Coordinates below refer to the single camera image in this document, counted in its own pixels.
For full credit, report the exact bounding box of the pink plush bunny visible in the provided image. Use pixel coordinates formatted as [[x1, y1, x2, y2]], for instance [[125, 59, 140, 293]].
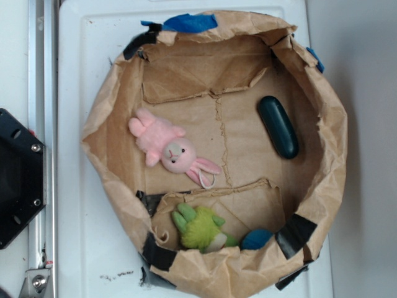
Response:
[[128, 108, 221, 189]]

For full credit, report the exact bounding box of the brown paper bag bin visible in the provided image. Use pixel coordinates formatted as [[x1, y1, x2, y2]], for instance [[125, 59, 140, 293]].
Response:
[[82, 11, 347, 297]]

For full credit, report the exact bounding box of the aluminium frame rail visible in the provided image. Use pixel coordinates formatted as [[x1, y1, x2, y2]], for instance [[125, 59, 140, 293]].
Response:
[[28, 1, 61, 297]]

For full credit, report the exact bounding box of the blue ball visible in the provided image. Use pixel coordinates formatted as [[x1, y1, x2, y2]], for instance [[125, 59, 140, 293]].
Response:
[[241, 229, 273, 250]]

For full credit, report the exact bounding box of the metal corner bracket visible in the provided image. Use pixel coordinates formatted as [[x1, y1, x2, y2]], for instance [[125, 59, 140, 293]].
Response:
[[19, 268, 53, 298]]

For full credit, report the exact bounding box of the green plush toy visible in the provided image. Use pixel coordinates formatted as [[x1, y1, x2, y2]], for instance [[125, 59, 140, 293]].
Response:
[[172, 203, 239, 253]]

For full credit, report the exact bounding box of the dark teal oblong case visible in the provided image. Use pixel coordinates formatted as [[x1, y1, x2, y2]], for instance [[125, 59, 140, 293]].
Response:
[[258, 96, 299, 160]]

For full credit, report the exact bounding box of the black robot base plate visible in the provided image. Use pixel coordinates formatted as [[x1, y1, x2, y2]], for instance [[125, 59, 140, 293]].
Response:
[[0, 108, 45, 250]]

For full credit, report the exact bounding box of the white plastic tray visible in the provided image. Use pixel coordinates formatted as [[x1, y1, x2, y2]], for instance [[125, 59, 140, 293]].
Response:
[[57, 1, 320, 297]]

